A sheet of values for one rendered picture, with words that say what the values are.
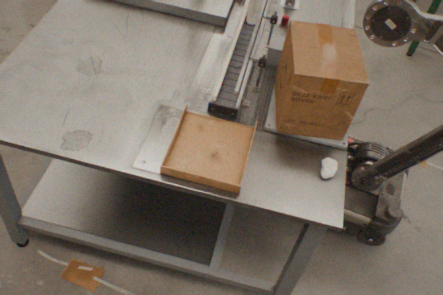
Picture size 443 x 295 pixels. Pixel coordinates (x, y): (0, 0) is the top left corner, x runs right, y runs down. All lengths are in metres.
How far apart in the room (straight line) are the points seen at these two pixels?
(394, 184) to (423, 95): 1.19
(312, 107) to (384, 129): 1.62
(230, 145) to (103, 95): 0.50
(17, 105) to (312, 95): 1.01
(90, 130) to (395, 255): 1.66
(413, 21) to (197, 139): 0.87
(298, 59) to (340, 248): 1.23
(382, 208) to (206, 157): 1.07
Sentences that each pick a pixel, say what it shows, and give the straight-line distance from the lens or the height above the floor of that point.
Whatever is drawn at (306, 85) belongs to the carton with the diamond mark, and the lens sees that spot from 1.50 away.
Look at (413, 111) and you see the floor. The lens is 3.39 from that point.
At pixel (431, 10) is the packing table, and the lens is 3.69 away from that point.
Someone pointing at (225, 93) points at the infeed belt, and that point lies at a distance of 1.70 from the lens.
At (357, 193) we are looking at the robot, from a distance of 2.39.
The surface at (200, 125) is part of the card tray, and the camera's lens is 1.64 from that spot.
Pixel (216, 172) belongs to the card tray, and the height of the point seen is 0.83.
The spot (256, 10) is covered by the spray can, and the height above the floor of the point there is 0.96.
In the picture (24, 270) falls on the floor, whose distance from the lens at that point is 2.31.
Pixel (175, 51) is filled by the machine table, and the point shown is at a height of 0.83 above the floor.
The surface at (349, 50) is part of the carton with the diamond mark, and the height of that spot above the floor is 1.12.
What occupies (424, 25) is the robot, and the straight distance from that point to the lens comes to 1.83.
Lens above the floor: 2.01
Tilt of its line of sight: 48 degrees down
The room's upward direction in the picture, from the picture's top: 11 degrees clockwise
